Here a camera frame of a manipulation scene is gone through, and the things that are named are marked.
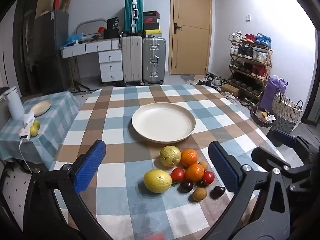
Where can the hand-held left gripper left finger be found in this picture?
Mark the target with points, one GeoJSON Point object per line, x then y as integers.
{"type": "Point", "coordinates": [90, 166]}

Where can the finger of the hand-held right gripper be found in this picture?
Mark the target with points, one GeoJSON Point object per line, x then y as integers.
{"type": "Point", "coordinates": [282, 137]}
{"type": "Point", "coordinates": [268, 156]}

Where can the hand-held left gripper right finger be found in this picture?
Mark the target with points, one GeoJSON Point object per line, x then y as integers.
{"type": "Point", "coordinates": [222, 167]}

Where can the dark purple plum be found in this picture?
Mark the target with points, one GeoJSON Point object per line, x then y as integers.
{"type": "Point", "coordinates": [217, 192]}
{"type": "Point", "coordinates": [187, 187]}

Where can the red tomato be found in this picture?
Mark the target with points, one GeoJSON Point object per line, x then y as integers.
{"type": "Point", "coordinates": [178, 174]}
{"type": "Point", "coordinates": [209, 177]}

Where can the wrinkled olive guava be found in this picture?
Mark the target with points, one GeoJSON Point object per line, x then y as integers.
{"type": "Point", "coordinates": [170, 155]}

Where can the smooth yellow guava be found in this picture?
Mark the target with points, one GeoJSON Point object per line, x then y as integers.
{"type": "Point", "coordinates": [157, 180]}

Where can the cream round plate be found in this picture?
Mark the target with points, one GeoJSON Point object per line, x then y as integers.
{"type": "Point", "coordinates": [163, 122]}

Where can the woven laundry basket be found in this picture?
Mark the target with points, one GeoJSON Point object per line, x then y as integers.
{"type": "Point", "coordinates": [286, 111]}

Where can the orange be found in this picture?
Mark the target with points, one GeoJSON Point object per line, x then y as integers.
{"type": "Point", "coordinates": [194, 172]}
{"type": "Point", "coordinates": [189, 157]}

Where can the purple bag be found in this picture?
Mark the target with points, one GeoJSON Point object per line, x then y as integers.
{"type": "Point", "coordinates": [275, 92]}

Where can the teal plaid tablecloth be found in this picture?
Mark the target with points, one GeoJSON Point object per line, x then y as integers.
{"type": "Point", "coordinates": [55, 125]}

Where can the yellow lemon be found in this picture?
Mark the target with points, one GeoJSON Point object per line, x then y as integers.
{"type": "Point", "coordinates": [33, 130]}
{"type": "Point", "coordinates": [37, 124]}

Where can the cardboard box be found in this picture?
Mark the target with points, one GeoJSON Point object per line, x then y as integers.
{"type": "Point", "coordinates": [230, 90]}

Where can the pink white power bank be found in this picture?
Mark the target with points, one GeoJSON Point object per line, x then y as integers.
{"type": "Point", "coordinates": [25, 136]}

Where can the wooden plate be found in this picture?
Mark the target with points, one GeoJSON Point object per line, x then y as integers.
{"type": "Point", "coordinates": [41, 108]}

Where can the white handheld fan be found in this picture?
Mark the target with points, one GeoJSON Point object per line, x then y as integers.
{"type": "Point", "coordinates": [28, 118]}

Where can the white dotted cloth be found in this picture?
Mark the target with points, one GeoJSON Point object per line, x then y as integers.
{"type": "Point", "coordinates": [15, 195]}

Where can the pile of loose shoes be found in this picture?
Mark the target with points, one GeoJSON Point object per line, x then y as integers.
{"type": "Point", "coordinates": [212, 81]}

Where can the wooden shoe rack with shoes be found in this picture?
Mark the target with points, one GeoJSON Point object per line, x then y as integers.
{"type": "Point", "coordinates": [250, 52]}

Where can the white thermos jug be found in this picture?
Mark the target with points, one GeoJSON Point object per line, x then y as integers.
{"type": "Point", "coordinates": [14, 103]}

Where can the white drawer cabinet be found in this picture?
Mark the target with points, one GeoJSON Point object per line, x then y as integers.
{"type": "Point", "coordinates": [110, 66]}

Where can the beige suitcase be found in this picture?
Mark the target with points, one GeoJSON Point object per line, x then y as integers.
{"type": "Point", "coordinates": [131, 60]}

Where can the white desk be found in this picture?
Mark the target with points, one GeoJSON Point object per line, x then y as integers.
{"type": "Point", "coordinates": [85, 47]}

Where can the silver suitcase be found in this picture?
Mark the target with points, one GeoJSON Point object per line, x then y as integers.
{"type": "Point", "coordinates": [153, 60]}

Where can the blue plastic bag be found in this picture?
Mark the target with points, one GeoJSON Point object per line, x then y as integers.
{"type": "Point", "coordinates": [74, 39]}

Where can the grey refrigerator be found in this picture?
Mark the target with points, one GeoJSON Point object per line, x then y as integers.
{"type": "Point", "coordinates": [50, 42]}

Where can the wooden door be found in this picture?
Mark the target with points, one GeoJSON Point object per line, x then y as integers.
{"type": "Point", "coordinates": [190, 30]}

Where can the black printed bag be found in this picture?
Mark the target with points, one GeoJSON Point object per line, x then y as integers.
{"type": "Point", "coordinates": [113, 23]}

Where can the teal suitcase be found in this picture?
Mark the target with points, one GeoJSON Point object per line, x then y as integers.
{"type": "Point", "coordinates": [133, 15]}

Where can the black red shoe box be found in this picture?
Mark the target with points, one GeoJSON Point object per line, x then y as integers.
{"type": "Point", "coordinates": [150, 14]}

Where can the brown paper bag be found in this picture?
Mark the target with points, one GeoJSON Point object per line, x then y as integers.
{"type": "Point", "coordinates": [66, 3]}

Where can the red paper bag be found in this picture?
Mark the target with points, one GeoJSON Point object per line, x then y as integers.
{"type": "Point", "coordinates": [56, 3]}

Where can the grey arched mirror frame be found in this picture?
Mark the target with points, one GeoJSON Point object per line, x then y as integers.
{"type": "Point", "coordinates": [86, 23]}

